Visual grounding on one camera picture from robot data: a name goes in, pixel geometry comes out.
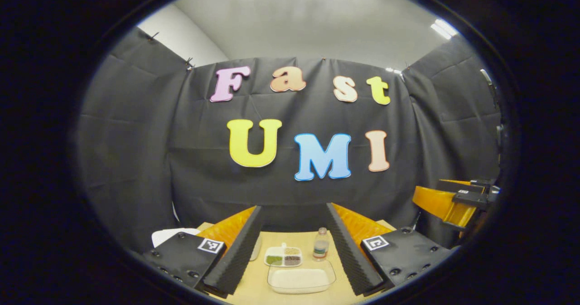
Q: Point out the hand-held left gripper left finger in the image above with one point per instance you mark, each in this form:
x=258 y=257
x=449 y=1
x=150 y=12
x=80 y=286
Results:
x=238 y=255

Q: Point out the black backdrop cloth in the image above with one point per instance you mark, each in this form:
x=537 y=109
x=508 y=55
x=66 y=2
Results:
x=294 y=196

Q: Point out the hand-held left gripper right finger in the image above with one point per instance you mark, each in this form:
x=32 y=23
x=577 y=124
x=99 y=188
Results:
x=351 y=255

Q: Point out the white divided grain dish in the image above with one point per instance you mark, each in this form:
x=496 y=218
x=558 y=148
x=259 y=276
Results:
x=283 y=256

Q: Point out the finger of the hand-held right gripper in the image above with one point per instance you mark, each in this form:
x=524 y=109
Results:
x=466 y=185
x=435 y=203

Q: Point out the white rice cooker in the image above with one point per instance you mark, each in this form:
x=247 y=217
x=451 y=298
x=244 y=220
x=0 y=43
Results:
x=167 y=234

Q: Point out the grey metal stand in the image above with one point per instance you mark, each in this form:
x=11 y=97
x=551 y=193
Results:
x=487 y=77

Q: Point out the clear plastic water bottle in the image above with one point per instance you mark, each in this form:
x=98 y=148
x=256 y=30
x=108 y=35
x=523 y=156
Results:
x=321 y=248

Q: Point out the ceiling light panel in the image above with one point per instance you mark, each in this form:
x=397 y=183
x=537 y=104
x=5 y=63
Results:
x=444 y=28

